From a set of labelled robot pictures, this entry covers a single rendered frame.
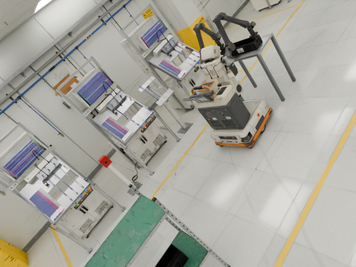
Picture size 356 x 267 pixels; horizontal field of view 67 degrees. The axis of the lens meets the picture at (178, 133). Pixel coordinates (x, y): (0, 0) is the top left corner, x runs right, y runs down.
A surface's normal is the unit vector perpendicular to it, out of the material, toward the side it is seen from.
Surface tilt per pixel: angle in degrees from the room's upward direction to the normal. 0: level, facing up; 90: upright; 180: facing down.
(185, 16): 90
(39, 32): 90
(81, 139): 90
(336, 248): 0
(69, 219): 90
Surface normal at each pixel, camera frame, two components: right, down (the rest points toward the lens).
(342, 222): -0.58, -0.68
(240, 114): 0.61, 0.00
